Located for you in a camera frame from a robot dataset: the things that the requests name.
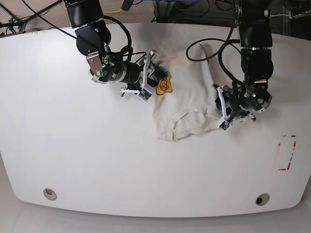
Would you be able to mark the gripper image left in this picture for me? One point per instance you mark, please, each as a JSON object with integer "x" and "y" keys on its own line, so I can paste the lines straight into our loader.
{"x": 131, "y": 74}

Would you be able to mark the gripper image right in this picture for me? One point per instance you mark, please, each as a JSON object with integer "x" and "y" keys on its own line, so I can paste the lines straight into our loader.
{"x": 232, "y": 104}

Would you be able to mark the white T-shirt with LeRobot print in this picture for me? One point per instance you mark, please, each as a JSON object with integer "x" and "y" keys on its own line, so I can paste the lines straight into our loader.
{"x": 184, "y": 102}

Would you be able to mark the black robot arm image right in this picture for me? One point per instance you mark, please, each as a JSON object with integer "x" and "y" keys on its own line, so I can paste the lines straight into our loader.
{"x": 255, "y": 39}

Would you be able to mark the red tape rectangle marker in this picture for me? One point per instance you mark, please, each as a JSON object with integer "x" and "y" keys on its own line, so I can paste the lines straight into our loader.
{"x": 285, "y": 152}

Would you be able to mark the white power strip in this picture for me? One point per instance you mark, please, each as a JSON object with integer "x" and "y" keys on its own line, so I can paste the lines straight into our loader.
{"x": 299, "y": 10}

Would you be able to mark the right table cable grommet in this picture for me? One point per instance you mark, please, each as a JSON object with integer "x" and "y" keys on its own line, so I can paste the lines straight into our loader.
{"x": 262, "y": 199}

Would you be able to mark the table cable grommet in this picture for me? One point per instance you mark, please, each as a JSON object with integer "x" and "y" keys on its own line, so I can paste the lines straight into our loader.
{"x": 49, "y": 194}
{"x": 262, "y": 199}

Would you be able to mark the left table cable grommet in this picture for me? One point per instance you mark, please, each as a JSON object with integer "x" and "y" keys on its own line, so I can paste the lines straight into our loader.
{"x": 49, "y": 194}

